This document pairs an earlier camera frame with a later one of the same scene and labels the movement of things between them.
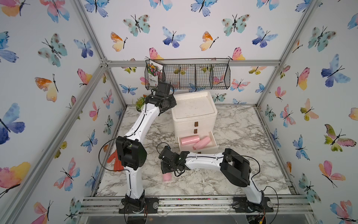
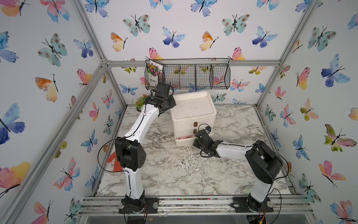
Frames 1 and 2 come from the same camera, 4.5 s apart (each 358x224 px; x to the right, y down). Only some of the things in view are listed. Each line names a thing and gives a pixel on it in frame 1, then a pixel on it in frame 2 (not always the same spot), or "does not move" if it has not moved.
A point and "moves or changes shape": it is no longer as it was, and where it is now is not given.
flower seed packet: x=154 y=72 does not move
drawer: x=193 y=131 does not move
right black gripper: x=163 y=169 → x=195 y=143
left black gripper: x=172 y=103 does not move
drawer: x=210 y=147 moves or changes shape
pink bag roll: x=167 y=177 → x=186 y=137
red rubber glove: x=117 y=165 does not move
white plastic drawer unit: x=194 y=114 does not move
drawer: x=187 y=125 does not move
